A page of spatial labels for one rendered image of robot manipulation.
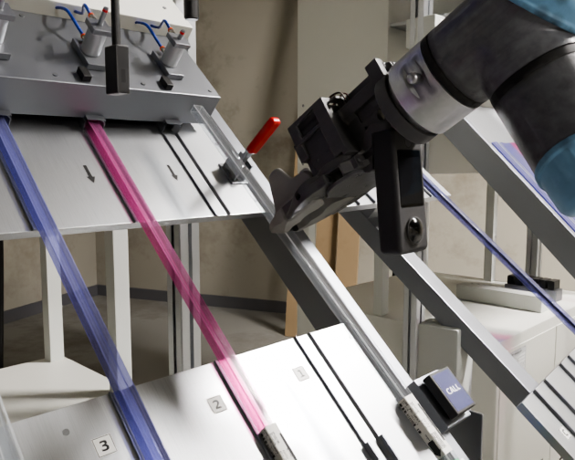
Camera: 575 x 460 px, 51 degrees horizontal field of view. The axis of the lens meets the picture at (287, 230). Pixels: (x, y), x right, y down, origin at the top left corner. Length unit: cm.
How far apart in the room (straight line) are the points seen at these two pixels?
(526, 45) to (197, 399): 39
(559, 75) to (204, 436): 40
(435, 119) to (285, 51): 362
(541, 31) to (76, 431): 45
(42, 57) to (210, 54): 365
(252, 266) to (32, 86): 360
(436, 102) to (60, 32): 47
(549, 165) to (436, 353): 47
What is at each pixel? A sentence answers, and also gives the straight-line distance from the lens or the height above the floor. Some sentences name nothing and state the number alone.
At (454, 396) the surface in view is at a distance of 69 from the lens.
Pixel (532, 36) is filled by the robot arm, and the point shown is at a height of 113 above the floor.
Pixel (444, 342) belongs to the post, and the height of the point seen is 79.
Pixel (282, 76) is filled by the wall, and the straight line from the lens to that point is 411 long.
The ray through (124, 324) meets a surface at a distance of 112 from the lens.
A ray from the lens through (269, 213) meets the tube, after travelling 67.
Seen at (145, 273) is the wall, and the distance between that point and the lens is 468.
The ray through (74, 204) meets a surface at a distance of 66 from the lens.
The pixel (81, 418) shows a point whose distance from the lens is 51.
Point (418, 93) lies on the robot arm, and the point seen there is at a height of 109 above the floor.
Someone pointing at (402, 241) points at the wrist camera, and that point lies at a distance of 55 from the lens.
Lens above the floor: 104
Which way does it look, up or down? 7 degrees down
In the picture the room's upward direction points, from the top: straight up
